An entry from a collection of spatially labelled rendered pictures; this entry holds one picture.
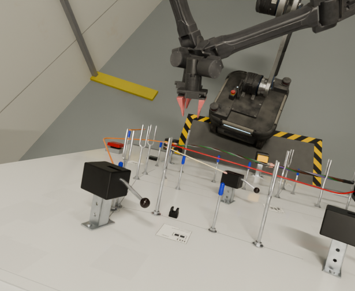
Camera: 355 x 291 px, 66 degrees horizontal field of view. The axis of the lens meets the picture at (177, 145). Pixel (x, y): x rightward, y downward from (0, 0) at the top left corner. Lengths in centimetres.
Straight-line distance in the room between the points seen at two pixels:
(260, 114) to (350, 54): 148
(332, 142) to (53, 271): 242
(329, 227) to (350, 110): 244
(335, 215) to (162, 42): 302
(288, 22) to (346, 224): 67
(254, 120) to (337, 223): 180
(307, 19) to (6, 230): 91
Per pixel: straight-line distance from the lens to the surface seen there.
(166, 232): 44
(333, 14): 100
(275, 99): 239
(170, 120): 248
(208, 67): 88
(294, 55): 323
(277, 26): 97
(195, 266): 38
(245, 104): 228
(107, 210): 42
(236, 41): 96
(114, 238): 40
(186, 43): 110
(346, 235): 47
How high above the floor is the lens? 195
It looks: 57 degrees down
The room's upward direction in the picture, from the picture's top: 7 degrees counter-clockwise
